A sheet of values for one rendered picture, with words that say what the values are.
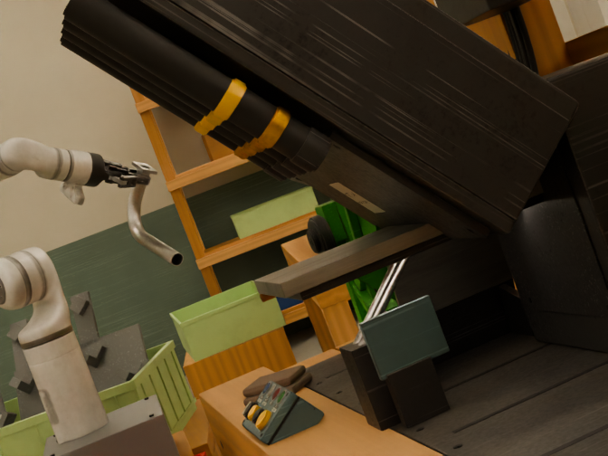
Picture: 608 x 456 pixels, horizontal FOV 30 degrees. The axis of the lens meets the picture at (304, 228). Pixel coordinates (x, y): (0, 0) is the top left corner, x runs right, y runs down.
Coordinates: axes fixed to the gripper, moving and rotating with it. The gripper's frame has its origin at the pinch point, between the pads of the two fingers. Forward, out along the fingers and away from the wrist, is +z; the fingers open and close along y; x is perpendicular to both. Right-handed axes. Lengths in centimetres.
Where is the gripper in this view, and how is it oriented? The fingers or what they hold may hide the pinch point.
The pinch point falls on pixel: (138, 176)
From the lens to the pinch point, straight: 261.6
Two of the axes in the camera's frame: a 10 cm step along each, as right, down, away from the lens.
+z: 7.6, 1.1, 6.4
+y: -5.6, -3.8, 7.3
